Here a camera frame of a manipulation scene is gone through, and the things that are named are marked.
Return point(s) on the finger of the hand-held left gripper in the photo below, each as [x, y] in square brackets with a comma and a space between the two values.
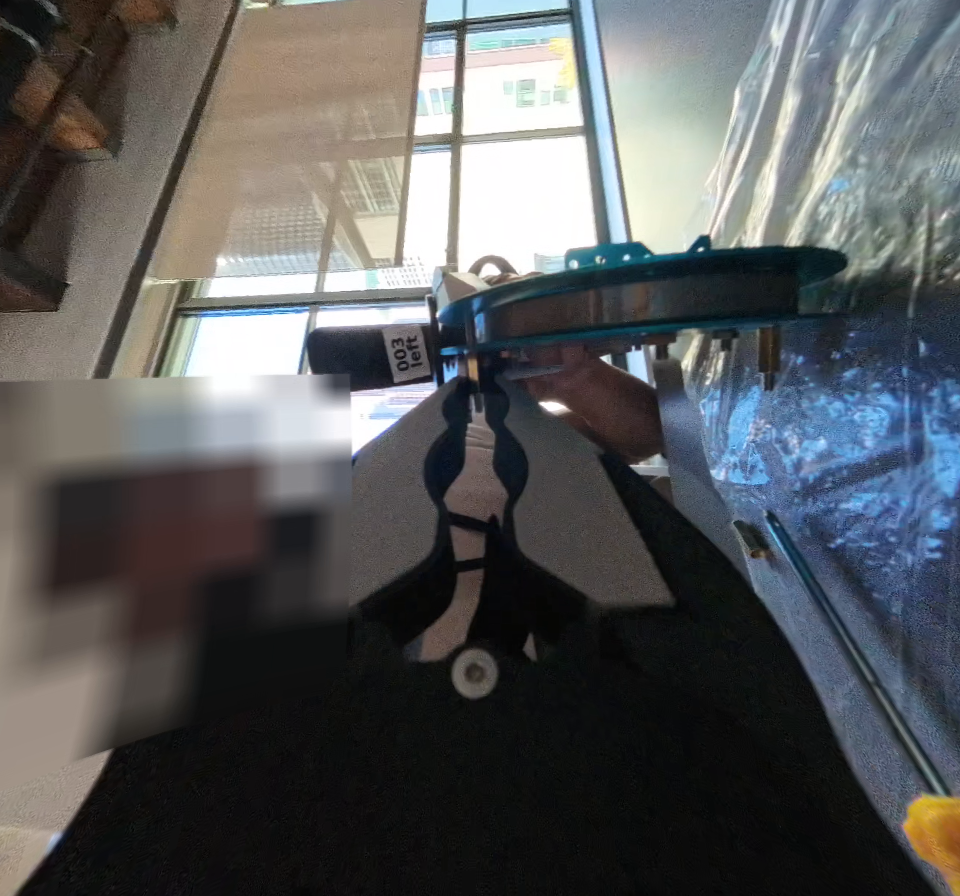
[463, 285]

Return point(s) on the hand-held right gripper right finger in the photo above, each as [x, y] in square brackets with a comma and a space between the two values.
[585, 536]

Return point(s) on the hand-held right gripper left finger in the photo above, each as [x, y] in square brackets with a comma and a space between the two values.
[390, 521]

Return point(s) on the blue metal turntable base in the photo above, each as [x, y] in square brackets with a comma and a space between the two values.
[675, 300]

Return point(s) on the person's left hand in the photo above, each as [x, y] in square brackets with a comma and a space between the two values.
[600, 409]

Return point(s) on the person's torso in pale shirt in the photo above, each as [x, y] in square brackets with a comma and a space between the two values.
[474, 476]

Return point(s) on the large window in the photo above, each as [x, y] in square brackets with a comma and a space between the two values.
[510, 184]

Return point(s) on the brass hex standoff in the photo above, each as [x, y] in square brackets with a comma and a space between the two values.
[748, 538]

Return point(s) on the beige roller blind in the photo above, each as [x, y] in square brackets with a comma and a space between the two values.
[300, 124]

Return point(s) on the wooden ceiling baffles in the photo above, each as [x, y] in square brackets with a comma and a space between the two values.
[67, 116]

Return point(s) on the clear plastic bag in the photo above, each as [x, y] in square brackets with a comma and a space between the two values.
[862, 161]

